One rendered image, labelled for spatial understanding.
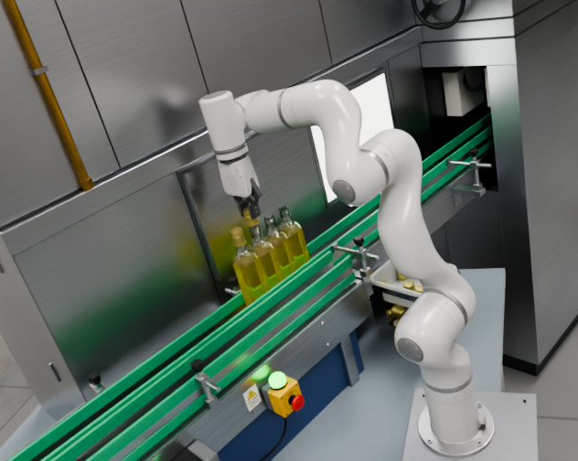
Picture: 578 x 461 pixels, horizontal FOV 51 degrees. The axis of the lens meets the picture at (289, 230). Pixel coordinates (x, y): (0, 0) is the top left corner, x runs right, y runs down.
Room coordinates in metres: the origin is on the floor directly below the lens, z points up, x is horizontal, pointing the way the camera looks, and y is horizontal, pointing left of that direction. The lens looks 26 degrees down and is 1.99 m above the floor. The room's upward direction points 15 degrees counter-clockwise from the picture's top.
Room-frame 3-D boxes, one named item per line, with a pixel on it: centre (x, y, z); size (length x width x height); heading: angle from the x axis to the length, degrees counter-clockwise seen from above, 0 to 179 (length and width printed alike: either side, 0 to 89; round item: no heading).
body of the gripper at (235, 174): (1.49, 0.09, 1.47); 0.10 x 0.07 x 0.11; 39
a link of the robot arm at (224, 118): (1.50, 0.09, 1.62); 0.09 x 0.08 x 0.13; 131
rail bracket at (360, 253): (1.54, -0.17, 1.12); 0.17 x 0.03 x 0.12; 39
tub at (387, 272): (1.54, -0.32, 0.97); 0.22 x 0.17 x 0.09; 39
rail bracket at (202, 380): (1.13, 0.27, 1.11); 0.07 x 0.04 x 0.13; 39
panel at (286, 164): (1.83, -0.11, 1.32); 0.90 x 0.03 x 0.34; 129
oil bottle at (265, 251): (1.49, 0.09, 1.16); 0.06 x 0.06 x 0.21; 39
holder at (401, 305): (1.56, -0.30, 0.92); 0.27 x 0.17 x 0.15; 39
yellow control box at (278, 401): (1.22, 0.12, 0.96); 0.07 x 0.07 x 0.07; 39
